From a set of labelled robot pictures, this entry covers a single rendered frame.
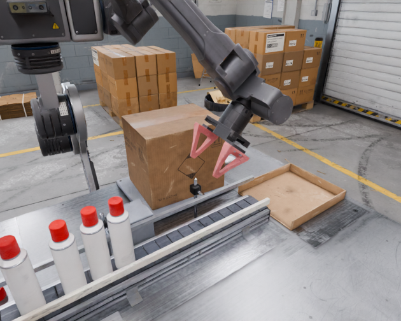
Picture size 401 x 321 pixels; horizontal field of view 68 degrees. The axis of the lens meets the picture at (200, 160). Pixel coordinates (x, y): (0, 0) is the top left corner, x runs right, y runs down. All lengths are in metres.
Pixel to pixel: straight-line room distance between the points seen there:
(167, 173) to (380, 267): 0.68
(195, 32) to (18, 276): 0.58
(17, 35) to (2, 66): 4.96
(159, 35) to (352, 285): 5.88
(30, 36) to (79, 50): 4.98
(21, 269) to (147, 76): 3.42
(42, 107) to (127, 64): 2.80
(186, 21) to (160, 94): 3.51
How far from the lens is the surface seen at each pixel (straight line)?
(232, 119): 0.62
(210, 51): 0.57
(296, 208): 1.12
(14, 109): 4.98
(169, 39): 6.46
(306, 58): 4.50
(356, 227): 1.12
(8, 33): 1.03
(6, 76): 6.01
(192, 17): 0.57
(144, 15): 0.91
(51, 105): 1.08
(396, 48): 4.61
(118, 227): 0.73
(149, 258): 0.80
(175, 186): 1.03
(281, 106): 0.58
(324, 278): 0.92
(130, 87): 3.89
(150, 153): 0.93
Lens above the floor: 1.49
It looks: 29 degrees down
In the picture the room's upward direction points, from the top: straight up
